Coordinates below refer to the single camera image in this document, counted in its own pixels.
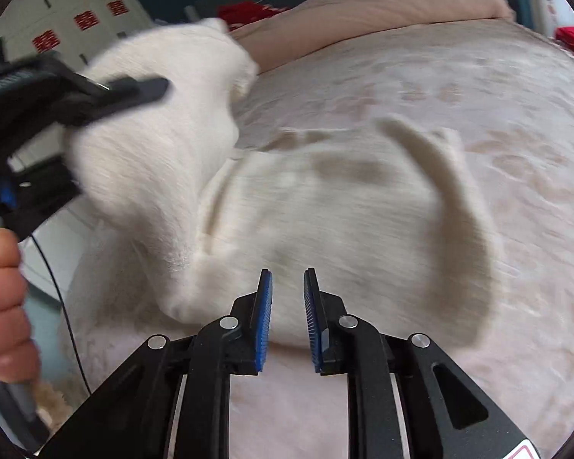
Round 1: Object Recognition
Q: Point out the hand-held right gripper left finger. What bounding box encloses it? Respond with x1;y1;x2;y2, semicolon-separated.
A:
38;269;273;459

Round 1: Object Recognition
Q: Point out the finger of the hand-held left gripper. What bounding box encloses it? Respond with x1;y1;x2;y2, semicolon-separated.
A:
0;155;84;239
74;75;171;118

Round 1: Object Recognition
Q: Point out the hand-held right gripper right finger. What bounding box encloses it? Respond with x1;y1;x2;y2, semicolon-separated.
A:
303;268;543;459

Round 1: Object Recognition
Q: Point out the white sweater with black hearts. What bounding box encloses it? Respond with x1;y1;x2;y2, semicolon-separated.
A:
60;18;501;350

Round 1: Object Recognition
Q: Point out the person's left hand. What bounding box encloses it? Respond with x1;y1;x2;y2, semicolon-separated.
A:
0;227;41;383

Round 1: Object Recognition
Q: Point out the red cloth with white print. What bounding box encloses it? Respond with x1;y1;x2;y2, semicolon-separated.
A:
217;1;292;27

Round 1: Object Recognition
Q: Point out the pink duvet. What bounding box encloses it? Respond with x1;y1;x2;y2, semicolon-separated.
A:
230;0;517;75

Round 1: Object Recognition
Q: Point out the black cable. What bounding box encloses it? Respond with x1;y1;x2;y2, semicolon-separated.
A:
29;232;94;397

